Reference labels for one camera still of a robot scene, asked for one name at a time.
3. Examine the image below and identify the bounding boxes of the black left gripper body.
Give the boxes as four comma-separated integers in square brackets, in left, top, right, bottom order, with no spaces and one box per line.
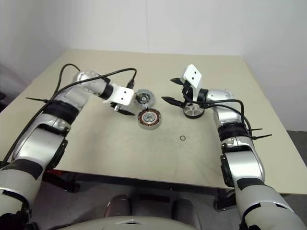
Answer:
[109,102,122,113]

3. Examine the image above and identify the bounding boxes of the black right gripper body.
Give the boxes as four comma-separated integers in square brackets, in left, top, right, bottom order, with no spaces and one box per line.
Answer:
[181,80,195,104]

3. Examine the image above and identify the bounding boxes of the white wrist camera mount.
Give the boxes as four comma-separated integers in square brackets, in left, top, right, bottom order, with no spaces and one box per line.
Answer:
[103,84,135,106]
[182,64,203,102]

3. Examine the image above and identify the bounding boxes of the silver spoked rotor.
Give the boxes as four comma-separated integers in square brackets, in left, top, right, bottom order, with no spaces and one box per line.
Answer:
[183,104,205,120]

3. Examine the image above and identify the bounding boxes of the dark rounded shape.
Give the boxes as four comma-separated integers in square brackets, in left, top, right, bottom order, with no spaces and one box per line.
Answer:
[171,198,200,223]
[104,194,132,219]

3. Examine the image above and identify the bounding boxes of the silver motor housing copper windings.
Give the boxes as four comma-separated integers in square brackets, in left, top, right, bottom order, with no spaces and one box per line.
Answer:
[137,108,163,131]

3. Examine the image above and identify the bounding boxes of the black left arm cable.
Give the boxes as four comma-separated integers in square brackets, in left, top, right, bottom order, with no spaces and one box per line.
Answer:
[0,63,138,168]

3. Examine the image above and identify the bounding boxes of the grey robot torso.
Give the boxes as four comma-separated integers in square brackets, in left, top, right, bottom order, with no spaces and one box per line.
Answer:
[57,217,200,230]

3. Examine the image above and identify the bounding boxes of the black table frame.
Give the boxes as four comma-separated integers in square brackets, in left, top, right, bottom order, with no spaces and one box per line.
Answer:
[43,169,238,212]

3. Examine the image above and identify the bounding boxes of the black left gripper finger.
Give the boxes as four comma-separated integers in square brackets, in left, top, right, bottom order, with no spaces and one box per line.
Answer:
[117,108,137,117]

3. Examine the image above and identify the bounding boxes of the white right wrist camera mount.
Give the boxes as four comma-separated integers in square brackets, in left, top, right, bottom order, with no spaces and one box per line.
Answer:
[182,64,203,102]

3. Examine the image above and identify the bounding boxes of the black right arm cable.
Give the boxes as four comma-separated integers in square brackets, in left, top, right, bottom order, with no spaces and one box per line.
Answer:
[184,99,252,138]

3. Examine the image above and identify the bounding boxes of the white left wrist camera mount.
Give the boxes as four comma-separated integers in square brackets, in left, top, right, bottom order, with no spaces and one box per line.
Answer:
[103,84,135,106]

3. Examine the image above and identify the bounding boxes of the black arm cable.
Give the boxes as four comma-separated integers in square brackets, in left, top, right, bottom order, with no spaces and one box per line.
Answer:
[0,63,138,168]
[184,99,252,138]

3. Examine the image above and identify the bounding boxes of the silver round motor lid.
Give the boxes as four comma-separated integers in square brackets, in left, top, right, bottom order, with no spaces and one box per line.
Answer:
[134,88,155,108]

